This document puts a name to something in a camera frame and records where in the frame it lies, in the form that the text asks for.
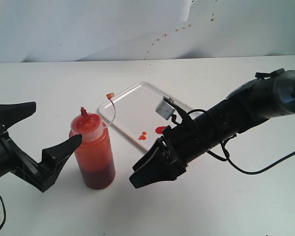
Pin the white backdrop sheet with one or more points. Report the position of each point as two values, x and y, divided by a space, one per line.
85 30

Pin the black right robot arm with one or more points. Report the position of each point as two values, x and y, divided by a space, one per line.
269 95

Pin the red sauce drops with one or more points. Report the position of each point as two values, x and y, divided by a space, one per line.
158 130

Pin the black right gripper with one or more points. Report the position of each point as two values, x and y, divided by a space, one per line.
170 155

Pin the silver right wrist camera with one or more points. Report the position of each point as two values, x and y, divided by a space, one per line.
165 108

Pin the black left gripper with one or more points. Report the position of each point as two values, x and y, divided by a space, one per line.
42 175

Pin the red sauce squeeze bottle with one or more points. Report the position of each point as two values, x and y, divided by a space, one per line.
94 155

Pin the white rectangular plastic tray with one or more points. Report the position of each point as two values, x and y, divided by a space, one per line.
135 112

